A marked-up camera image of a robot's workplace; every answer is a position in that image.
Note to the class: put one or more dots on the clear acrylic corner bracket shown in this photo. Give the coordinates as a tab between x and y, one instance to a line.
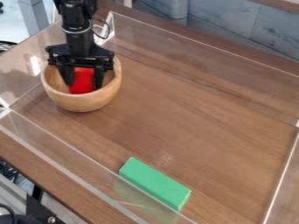
102	29

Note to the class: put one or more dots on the red fruit with green leaf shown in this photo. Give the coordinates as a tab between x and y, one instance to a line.
82	84

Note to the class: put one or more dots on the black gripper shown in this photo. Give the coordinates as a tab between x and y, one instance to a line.
80	52

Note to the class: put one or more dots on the wooden bowl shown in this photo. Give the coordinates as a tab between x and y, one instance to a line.
81	102

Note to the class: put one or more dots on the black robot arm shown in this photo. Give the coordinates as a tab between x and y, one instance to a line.
76	14

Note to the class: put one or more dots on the black clamp under table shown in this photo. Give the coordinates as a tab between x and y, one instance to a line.
37	211

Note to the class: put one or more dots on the green rectangular block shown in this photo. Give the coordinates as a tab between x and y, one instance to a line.
161	187

